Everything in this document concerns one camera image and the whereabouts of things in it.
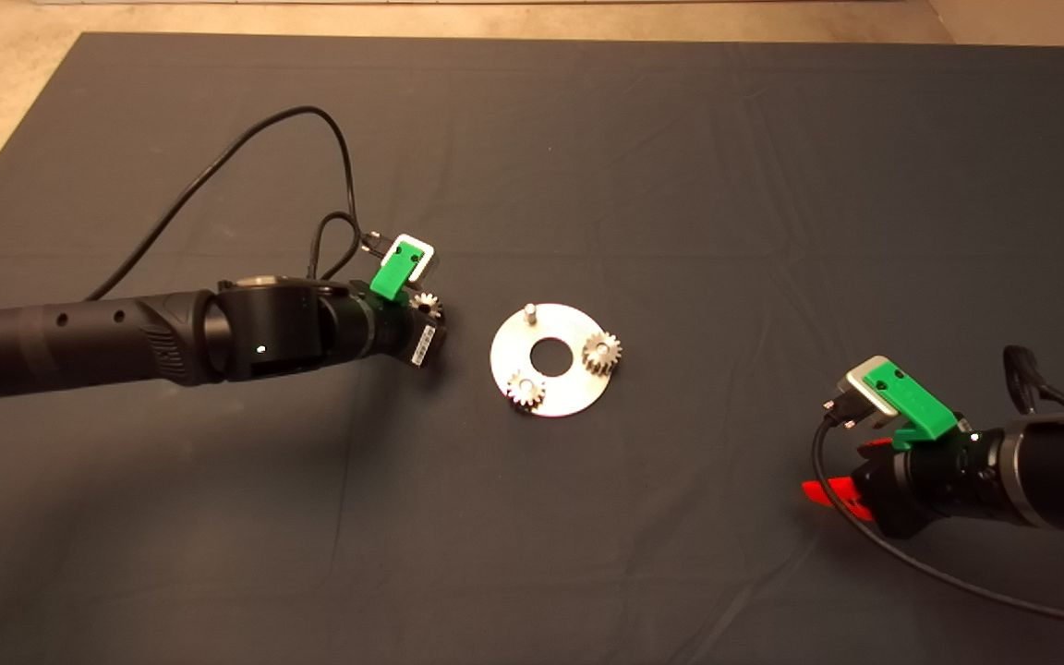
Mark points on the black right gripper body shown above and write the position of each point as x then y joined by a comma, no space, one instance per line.
934,485

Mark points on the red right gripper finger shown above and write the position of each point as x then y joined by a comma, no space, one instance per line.
829,494
874,445

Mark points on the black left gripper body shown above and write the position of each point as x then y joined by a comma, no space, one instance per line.
403,332

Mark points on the steel planetary gear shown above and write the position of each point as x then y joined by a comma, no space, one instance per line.
593,356
518,395
427,303

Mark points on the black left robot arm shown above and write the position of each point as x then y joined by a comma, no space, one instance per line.
126,342

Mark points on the round metal carrier plate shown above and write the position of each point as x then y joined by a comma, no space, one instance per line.
569,392

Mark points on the dark grey table cloth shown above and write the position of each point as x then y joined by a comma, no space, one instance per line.
772,185

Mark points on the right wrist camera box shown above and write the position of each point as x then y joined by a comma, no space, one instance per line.
860,392

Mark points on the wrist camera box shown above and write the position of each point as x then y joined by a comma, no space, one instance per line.
426,263
860,392

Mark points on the green left camera mount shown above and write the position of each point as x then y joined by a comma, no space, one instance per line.
393,272

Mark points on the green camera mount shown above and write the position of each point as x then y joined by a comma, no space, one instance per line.
393,272
915,399

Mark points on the green right camera mount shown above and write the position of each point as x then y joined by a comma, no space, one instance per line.
915,399

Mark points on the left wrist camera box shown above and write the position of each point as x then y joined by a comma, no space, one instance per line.
426,263

